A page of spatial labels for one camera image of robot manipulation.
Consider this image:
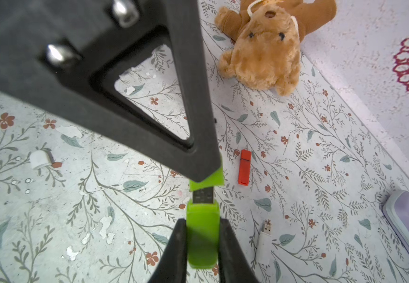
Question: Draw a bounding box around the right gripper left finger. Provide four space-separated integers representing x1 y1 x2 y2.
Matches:
148 219 188 283

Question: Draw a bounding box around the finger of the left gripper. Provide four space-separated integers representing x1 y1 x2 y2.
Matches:
0 1 221 182

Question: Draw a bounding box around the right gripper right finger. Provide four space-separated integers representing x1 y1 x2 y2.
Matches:
218 218 259 283

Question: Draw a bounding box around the green usb drive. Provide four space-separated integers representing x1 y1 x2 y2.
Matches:
186 187 221 270

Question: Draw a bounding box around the red usb drive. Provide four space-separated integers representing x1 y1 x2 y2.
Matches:
238 149 252 186

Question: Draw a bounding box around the green usb cap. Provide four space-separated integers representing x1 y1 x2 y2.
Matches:
189 166 225 192

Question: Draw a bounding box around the white usb drive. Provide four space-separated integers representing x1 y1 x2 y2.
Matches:
255 220 272 266

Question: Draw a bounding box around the brown teddy bear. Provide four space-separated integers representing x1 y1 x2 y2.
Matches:
215 0 337 96

